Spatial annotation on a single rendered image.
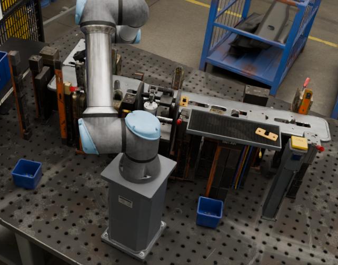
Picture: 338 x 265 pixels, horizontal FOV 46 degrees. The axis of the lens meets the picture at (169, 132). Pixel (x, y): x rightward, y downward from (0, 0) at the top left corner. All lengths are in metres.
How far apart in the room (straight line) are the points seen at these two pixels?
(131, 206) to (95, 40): 0.60
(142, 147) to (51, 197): 0.71
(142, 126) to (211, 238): 0.72
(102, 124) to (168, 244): 0.69
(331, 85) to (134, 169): 3.35
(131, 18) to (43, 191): 0.94
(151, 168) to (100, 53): 0.42
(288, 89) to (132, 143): 3.05
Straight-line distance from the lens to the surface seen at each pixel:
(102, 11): 1.33
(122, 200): 1.48
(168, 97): 1.71
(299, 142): 1.64
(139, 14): 1.37
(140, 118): 1.31
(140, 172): 1.38
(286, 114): 2.05
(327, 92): 4.35
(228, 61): 4.06
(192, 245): 1.77
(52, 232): 1.79
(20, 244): 2.03
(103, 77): 1.31
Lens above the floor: 2.16
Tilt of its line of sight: 41 degrees down
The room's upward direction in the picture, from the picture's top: 8 degrees clockwise
